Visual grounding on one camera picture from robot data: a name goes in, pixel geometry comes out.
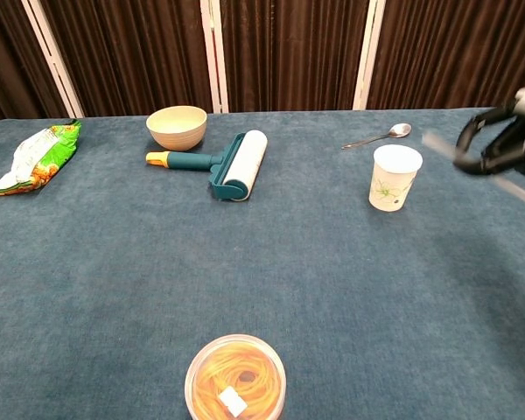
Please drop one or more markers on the blurred white stick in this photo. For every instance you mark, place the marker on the blurred white stick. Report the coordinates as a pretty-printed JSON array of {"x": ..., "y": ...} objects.
[{"x": 437, "y": 143}]

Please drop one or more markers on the white screen frame post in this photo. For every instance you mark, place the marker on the white screen frame post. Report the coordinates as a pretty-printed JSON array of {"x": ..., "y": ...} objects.
[
  {"x": 368, "y": 54},
  {"x": 54, "y": 59},
  {"x": 214, "y": 57}
]

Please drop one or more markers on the clear round container orange bands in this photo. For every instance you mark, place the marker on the clear round container orange bands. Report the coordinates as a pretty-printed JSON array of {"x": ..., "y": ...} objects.
[{"x": 235, "y": 380}]

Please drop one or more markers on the green snack bag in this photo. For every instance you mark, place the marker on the green snack bag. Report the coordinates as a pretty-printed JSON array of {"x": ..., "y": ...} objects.
[{"x": 39, "y": 157}]

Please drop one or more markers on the metal spoon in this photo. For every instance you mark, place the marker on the metal spoon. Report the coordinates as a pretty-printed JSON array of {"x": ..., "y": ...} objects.
[{"x": 399, "y": 130}]

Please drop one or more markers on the teal lint roller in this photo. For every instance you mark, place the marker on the teal lint roller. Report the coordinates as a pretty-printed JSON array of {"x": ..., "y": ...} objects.
[{"x": 240, "y": 164}]

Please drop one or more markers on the beige bowl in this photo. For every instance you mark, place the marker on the beige bowl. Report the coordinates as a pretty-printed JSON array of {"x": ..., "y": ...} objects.
[{"x": 177, "y": 129}]

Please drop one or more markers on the white paper cup green flower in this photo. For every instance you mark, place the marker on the white paper cup green flower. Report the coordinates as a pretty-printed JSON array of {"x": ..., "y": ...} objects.
[{"x": 392, "y": 181}]

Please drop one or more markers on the dark brown curtain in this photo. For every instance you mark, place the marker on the dark brown curtain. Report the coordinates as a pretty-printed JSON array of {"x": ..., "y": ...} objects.
[{"x": 289, "y": 52}]

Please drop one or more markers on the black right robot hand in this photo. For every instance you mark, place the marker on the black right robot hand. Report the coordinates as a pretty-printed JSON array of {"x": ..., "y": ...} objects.
[{"x": 507, "y": 149}]

